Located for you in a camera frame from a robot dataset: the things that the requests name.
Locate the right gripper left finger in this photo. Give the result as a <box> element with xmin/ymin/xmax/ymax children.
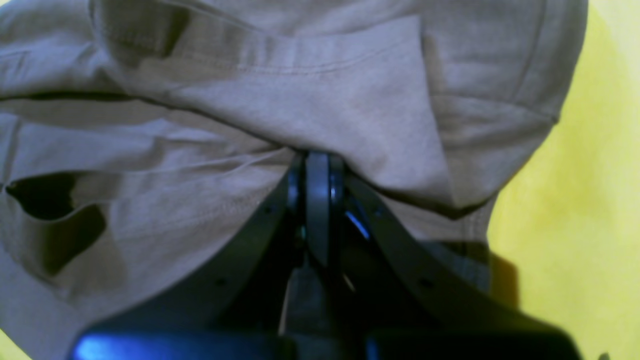
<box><xmin>70</xmin><ymin>152</ymin><xmax>330</xmax><ymax>360</ymax></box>

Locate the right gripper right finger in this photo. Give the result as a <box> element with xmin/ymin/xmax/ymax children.
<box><xmin>330</xmin><ymin>155</ymin><xmax>580</xmax><ymax>360</ymax></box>

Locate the brown T-shirt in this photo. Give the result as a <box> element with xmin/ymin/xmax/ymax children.
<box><xmin>1</xmin><ymin>0</ymin><xmax>589</xmax><ymax>360</ymax></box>

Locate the yellow table cloth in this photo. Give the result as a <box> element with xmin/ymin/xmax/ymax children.
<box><xmin>487</xmin><ymin>0</ymin><xmax>640</xmax><ymax>360</ymax></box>

